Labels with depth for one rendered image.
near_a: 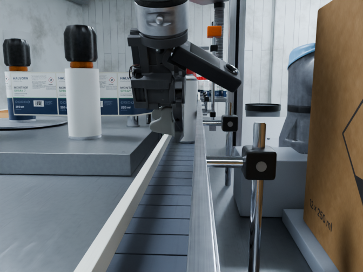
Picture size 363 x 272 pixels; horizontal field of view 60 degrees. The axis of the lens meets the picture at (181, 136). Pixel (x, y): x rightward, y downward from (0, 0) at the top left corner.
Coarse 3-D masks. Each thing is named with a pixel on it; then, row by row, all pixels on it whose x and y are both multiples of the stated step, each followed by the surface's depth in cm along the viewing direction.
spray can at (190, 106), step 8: (192, 72) 78; (192, 80) 77; (192, 88) 78; (192, 96) 78; (184, 104) 78; (192, 104) 78; (184, 112) 78; (192, 112) 79; (184, 120) 79; (192, 120) 79; (184, 128) 79; (192, 128) 79; (184, 136) 79; (192, 136) 80
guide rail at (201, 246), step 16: (192, 192) 21; (208, 192) 21; (192, 208) 18; (208, 208) 18; (192, 224) 16; (208, 224) 16; (192, 240) 15; (208, 240) 15; (192, 256) 13; (208, 256) 13
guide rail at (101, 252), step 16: (160, 144) 61; (144, 176) 40; (128, 192) 34; (144, 192) 40; (128, 208) 31; (112, 224) 27; (128, 224) 31; (96, 240) 24; (112, 240) 25; (96, 256) 22; (112, 256) 25
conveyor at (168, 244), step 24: (168, 144) 79; (192, 144) 79; (168, 168) 57; (192, 168) 57; (168, 192) 45; (144, 216) 37; (168, 216) 37; (144, 240) 31; (168, 240) 31; (120, 264) 27; (144, 264) 27; (168, 264) 27
